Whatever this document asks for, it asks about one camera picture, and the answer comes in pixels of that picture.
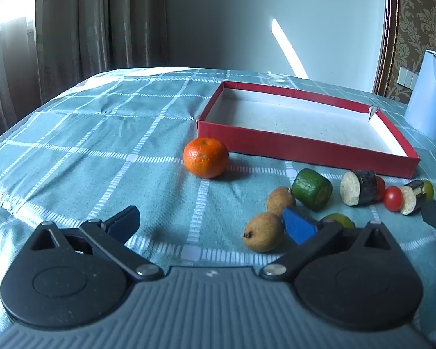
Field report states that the dark eggplant chunk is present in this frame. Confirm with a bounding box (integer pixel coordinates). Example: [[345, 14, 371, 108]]
[[400, 180, 424, 215], [340, 170, 378, 206]]

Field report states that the patterned window curtain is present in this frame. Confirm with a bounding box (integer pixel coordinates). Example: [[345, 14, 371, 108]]
[[0, 0, 168, 149]]

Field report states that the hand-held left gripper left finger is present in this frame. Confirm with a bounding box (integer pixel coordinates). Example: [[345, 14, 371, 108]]
[[29, 205, 164, 283]]

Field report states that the teal checked cloth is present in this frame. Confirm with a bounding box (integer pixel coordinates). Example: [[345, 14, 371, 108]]
[[0, 66, 436, 335]]

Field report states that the light blue kettle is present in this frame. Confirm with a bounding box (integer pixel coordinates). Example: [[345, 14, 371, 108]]
[[404, 49, 436, 142]]

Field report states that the red shallow cardboard box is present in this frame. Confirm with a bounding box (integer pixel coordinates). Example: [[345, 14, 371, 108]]
[[197, 81, 421, 179]]

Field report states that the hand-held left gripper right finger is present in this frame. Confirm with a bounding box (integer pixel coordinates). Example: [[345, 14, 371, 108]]
[[260, 206, 402, 283]]

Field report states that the wooden framed patterned headboard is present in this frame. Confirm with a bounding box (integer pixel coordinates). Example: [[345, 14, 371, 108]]
[[372, 0, 436, 104]]

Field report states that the green cucumber chunk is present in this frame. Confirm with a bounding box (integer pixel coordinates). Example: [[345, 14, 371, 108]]
[[291, 168, 333, 212]]

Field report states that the orange mandarin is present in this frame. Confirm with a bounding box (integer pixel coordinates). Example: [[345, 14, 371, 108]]
[[183, 137, 230, 179]]

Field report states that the brown longan fruit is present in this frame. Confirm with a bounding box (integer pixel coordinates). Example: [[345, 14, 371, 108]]
[[243, 212, 284, 252], [266, 187, 296, 217]]

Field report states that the white wall switch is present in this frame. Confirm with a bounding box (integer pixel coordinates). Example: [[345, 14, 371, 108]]
[[398, 66, 419, 88]]

